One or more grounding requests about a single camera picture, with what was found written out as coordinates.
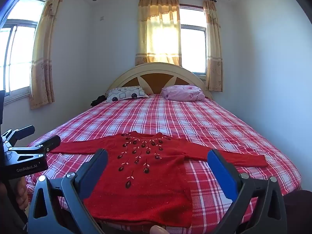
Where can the black cloth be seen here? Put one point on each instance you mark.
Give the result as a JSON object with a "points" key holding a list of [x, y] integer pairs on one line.
{"points": [[100, 100]]}

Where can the pink pillow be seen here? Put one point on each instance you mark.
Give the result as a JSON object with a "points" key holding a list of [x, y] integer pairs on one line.
{"points": [[182, 92]]}

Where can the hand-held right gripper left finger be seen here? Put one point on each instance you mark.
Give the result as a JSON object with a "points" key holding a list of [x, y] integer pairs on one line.
{"points": [[91, 178]]}

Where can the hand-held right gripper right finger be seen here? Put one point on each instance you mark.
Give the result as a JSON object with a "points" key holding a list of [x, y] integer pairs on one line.
{"points": [[224, 173]]}

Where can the cream wooden headboard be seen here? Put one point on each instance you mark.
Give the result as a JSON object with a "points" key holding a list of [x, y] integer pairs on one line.
{"points": [[156, 68]]}

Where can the yellow curtain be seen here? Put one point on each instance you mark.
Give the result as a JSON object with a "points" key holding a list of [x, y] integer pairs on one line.
{"points": [[41, 65], [158, 29], [214, 53]]}

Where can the red plaid bed sheet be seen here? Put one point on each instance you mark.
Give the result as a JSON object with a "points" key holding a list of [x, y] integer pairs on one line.
{"points": [[170, 117]]}

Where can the white framed window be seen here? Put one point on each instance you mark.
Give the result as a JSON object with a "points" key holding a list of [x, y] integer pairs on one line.
{"points": [[192, 48], [22, 48]]}

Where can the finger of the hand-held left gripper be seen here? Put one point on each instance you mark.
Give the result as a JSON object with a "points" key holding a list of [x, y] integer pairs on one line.
{"points": [[22, 131], [50, 142]]}

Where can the red knitted sweater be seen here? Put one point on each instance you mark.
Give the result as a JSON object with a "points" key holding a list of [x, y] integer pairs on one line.
{"points": [[146, 195]]}

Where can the grey patterned pillow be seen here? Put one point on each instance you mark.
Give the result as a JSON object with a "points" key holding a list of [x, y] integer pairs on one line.
{"points": [[124, 93]]}

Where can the person's dark clothing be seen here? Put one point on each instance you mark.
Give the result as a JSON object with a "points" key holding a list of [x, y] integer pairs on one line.
{"points": [[299, 209]]}

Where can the person's left hand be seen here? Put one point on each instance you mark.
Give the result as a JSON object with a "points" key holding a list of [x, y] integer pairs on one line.
{"points": [[22, 192]]}

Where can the person's right hand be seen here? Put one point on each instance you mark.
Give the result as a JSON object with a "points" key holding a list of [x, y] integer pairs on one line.
{"points": [[158, 230]]}

